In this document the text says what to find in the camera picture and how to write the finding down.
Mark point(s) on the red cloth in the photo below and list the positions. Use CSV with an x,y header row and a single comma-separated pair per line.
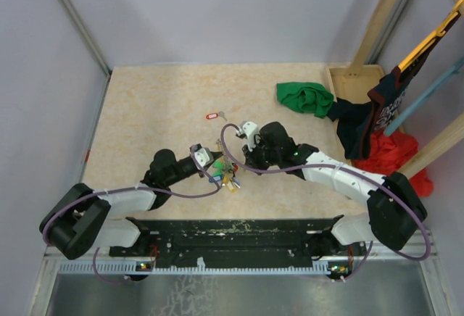
x,y
388,153

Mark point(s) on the yellow hanger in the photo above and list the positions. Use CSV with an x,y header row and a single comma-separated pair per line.
x,y
432,38

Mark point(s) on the green cloth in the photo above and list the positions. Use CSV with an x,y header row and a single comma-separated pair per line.
x,y
305,97

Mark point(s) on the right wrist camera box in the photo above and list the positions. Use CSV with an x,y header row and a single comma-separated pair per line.
x,y
247,130

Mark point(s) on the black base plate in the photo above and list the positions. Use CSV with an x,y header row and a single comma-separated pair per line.
x,y
237,243

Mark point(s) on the light blue hanger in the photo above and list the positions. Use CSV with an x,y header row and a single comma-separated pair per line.
x,y
427,94

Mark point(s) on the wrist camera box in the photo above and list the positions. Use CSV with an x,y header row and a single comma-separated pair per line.
x,y
247,130
201,156

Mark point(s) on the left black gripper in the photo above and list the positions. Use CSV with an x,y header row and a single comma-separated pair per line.
x,y
214,156

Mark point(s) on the large keyring with tagged keys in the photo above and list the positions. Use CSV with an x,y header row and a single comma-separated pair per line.
x,y
224,170

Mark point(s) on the dark navy shirt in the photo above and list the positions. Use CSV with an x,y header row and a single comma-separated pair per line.
x,y
356,122

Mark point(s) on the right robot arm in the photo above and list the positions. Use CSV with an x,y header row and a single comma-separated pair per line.
x,y
393,210

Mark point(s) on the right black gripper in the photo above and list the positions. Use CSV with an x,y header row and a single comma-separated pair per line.
x,y
251,159

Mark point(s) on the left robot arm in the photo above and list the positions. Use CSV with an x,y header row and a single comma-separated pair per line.
x,y
85,219

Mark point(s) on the key with red tag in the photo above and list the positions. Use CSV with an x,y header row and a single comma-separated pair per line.
x,y
216,115

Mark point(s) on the aluminium rail frame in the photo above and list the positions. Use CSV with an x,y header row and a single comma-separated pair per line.
x,y
380,282

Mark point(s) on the wooden rack frame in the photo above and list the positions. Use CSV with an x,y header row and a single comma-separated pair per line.
x,y
353,81

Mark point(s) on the grey corner wall post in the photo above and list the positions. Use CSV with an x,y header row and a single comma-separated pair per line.
x,y
85,35

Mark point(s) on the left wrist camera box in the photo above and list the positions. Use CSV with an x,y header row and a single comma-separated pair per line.
x,y
201,156

